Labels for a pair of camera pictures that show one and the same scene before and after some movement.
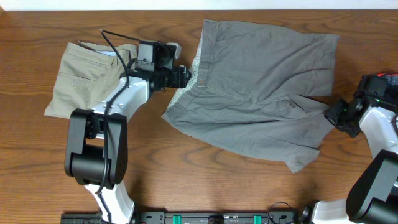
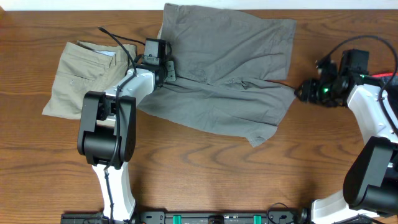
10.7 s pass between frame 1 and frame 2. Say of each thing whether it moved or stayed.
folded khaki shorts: stayed
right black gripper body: moved
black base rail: stayed
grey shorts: moved
